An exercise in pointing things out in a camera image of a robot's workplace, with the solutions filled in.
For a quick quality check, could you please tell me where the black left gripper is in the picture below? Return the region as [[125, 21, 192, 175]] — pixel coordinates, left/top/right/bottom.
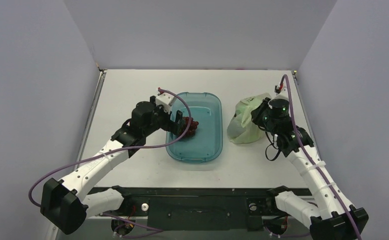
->
[[143, 96, 185, 137]]

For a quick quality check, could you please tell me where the light green plastic bag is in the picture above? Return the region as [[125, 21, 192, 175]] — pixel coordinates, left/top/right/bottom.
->
[[227, 92, 271, 145]]

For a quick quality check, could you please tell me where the teal plastic tub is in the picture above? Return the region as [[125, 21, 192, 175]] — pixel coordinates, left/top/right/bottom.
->
[[166, 92, 223, 164]]

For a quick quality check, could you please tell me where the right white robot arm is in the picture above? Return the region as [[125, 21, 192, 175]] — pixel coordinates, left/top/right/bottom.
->
[[251, 97, 369, 240]]

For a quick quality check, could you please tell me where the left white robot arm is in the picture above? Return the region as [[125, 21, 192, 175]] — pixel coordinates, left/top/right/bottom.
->
[[40, 92, 185, 235]]

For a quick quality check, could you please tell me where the red fake grape bunch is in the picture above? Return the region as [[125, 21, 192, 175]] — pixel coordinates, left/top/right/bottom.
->
[[180, 116, 199, 138]]

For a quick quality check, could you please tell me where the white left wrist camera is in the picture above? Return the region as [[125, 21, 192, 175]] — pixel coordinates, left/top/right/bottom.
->
[[155, 92, 176, 107]]

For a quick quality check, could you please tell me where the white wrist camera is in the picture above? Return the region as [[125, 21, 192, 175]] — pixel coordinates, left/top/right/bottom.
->
[[274, 84, 289, 101], [155, 92, 176, 107]]

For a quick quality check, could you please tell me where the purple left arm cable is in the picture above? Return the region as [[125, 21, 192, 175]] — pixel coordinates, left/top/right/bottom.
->
[[28, 87, 193, 239]]

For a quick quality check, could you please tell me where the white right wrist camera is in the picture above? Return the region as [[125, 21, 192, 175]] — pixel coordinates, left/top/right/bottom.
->
[[274, 84, 289, 101]]

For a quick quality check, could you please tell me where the aluminium table frame rail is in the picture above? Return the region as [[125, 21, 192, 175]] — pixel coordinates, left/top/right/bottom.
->
[[76, 69, 108, 164]]

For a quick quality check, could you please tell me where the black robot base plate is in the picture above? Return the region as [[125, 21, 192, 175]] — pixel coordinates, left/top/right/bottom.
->
[[91, 187, 313, 233]]

